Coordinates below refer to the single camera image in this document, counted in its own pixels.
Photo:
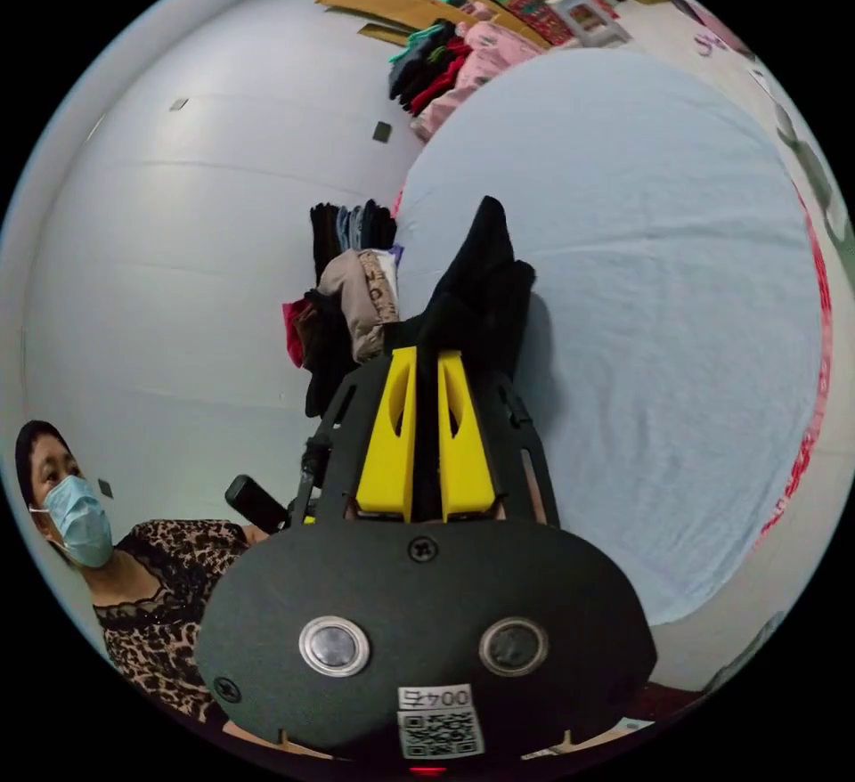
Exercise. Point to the person's body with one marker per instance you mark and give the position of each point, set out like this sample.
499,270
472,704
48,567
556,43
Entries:
153,601

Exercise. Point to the white plastic stool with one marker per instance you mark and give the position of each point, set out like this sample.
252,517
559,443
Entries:
591,20

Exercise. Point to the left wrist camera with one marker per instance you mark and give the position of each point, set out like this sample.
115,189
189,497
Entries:
255,504

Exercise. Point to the bed with light blue sheet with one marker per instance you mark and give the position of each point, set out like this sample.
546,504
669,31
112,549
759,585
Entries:
654,301

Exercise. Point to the pile of colourful clothes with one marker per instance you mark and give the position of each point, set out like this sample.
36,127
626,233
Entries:
427,70

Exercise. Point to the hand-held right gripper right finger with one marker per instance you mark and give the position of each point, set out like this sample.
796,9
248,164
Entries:
467,455

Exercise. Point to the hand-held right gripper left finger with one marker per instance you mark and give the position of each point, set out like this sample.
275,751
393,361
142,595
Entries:
387,448

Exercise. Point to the pink folded blanket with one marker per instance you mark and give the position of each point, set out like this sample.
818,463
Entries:
477,64

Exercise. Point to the black long sleeve shirt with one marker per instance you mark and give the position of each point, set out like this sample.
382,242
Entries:
484,274

